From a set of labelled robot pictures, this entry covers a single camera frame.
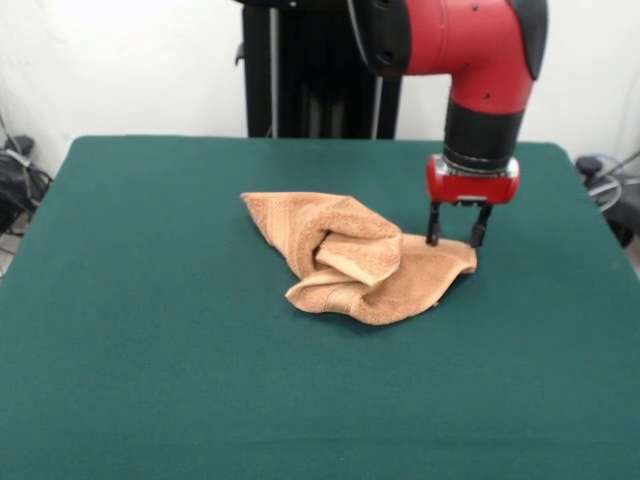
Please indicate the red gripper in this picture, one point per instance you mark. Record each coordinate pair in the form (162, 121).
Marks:
(470, 187)

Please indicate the tan terry towel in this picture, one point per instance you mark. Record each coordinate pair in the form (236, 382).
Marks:
(370, 240)

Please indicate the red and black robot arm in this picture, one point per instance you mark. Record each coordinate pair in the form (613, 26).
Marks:
(465, 45)

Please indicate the dark green table cloth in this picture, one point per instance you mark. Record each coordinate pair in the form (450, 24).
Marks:
(150, 360)

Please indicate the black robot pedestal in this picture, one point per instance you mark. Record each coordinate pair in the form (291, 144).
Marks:
(310, 75)

